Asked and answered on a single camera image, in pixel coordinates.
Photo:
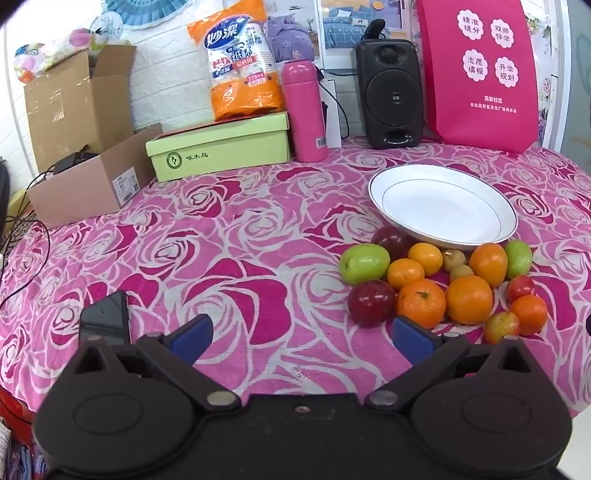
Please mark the blue round fan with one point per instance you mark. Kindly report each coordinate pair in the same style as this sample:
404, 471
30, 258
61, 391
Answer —
138, 11

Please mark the small red-green apple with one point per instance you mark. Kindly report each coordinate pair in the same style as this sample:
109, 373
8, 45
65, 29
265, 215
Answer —
501, 326

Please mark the pink thermos bottle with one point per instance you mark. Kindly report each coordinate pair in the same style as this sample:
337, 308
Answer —
304, 110

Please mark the pink tote bag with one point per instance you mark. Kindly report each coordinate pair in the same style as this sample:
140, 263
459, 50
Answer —
480, 110

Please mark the large orange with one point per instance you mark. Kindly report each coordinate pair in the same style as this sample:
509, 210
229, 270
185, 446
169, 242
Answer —
468, 299

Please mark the orange paper cup pack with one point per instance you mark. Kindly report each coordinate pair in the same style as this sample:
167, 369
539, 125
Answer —
240, 69

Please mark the large green apple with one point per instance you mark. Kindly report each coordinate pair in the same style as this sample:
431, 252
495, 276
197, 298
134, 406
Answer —
364, 263

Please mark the bedding wall poster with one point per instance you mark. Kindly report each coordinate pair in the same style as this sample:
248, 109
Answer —
351, 23

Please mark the white box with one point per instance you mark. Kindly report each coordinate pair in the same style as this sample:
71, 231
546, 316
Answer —
333, 115

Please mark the black smartphone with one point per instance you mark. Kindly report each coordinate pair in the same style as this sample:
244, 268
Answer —
104, 318

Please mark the black power adapter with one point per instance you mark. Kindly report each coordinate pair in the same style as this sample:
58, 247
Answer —
69, 162

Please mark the black speaker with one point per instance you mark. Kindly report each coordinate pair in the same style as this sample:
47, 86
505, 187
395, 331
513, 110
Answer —
390, 92

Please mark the dark red apple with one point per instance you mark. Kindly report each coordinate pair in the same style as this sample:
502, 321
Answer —
390, 240
371, 302

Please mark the yellowish orange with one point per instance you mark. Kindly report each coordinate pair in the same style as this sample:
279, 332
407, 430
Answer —
425, 258

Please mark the small red apple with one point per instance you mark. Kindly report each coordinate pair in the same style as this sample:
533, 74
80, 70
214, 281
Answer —
521, 287

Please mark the small orange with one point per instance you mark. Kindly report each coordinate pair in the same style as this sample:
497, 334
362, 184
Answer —
529, 314

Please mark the orange with green stem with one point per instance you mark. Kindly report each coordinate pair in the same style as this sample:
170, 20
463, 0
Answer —
421, 302

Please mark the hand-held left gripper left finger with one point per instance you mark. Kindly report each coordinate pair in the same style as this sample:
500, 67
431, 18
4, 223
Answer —
191, 339

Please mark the small brown kiwi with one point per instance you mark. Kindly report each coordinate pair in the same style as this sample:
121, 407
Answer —
452, 259
461, 273

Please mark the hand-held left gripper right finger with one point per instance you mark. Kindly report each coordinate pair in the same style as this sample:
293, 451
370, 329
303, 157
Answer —
411, 339

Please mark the white plate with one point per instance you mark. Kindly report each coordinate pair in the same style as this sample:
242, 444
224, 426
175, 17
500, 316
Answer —
443, 207

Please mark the small green apple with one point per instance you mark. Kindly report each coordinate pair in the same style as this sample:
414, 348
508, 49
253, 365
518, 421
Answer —
519, 257

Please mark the dark object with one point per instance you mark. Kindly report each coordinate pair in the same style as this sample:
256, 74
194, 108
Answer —
3, 189

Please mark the black item on speaker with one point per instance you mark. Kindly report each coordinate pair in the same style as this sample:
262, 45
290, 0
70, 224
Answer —
374, 30

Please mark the pink rose tablecloth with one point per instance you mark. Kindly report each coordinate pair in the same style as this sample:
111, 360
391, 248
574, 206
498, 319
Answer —
207, 258

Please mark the floral plastic bag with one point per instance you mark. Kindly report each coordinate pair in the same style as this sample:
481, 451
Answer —
60, 48

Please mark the large open cardboard box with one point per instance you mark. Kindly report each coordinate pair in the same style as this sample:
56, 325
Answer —
60, 110

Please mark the green shoe box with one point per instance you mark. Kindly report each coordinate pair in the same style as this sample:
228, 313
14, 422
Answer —
217, 152

